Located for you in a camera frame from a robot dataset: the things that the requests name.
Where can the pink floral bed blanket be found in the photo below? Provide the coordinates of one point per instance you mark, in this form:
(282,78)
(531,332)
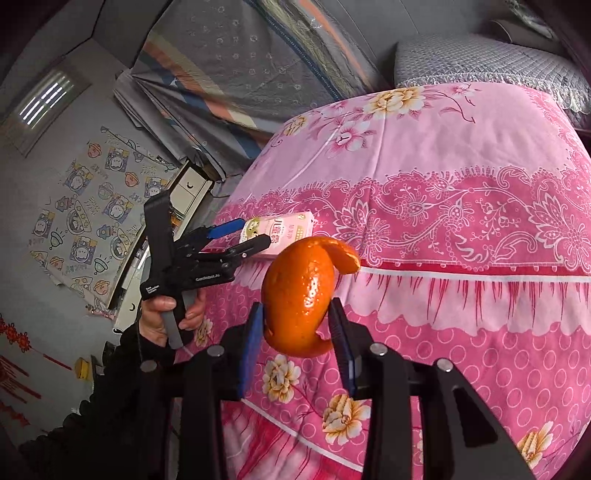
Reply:
(461,277)

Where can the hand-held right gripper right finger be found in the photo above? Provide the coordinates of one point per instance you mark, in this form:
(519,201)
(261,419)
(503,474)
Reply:
(344,348)

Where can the small yellow object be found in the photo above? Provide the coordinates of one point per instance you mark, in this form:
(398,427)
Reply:
(83,369)

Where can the cartoon wall poster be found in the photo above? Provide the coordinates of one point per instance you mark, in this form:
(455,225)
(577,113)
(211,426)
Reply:
(92,207)

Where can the grey quilted sofa cover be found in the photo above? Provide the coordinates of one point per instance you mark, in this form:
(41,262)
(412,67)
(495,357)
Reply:
(461,60)

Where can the orange tangerine peel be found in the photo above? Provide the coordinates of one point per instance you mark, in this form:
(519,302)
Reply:
(295,295)

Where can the pink carton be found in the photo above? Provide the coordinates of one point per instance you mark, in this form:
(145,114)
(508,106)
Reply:
(288,230)

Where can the person's left hand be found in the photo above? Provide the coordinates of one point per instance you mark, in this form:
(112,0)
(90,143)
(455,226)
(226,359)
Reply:
(152,318)

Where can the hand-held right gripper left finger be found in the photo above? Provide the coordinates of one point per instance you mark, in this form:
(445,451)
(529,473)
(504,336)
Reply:
(251,353)

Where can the barred window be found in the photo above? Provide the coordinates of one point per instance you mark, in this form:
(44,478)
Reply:
(46,99)

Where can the red wall ornament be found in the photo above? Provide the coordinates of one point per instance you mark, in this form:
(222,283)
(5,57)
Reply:
(16,383)
(14,334)

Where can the floral white pillow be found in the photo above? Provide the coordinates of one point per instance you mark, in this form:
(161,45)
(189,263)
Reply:
(528,16)

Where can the striped grey mattress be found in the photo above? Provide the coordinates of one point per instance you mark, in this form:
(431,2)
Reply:
(240,69)

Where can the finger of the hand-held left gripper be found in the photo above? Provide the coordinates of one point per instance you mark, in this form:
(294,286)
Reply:
(249,244)
(226,228)

